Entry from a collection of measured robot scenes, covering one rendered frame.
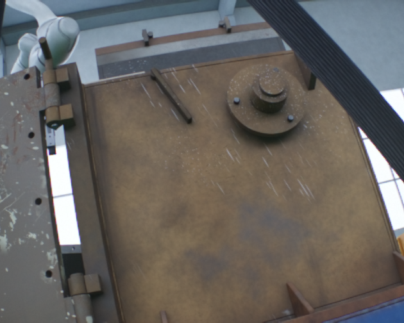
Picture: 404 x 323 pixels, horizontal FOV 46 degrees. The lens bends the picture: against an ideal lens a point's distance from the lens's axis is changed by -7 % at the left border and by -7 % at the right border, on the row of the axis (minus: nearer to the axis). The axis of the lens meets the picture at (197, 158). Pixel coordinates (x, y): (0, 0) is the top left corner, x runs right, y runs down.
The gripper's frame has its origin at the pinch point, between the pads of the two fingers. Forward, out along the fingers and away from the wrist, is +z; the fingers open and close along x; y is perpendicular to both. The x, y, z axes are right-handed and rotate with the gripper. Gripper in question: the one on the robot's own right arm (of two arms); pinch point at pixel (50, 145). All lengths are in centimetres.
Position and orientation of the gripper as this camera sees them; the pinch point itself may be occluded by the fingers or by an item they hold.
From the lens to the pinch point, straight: 160.8
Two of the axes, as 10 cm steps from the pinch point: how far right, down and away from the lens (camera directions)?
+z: 2.2, 9.0, -3.7
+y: -9.6, 1.4, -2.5
